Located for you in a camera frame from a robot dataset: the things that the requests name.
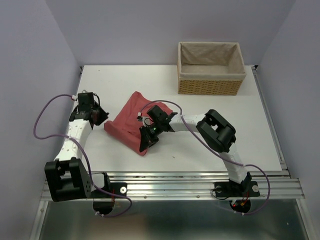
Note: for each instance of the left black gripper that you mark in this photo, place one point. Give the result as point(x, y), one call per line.
point(104, 115)

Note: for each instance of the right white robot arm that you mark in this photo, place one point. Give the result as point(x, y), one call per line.
point(217, 135)

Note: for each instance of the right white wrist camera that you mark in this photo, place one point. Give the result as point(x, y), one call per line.
point(145, 120)

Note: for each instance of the red t shirt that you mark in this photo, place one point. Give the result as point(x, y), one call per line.
point(125, 126)

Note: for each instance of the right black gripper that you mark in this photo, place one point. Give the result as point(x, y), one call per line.
point(146, 140)

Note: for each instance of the wicker basket with liner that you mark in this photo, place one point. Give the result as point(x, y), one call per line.
point(209, 68)

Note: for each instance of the aluminium mounting rail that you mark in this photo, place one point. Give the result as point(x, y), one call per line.
point(160, 186)

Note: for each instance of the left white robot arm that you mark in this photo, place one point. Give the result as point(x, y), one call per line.
point(67, 177)

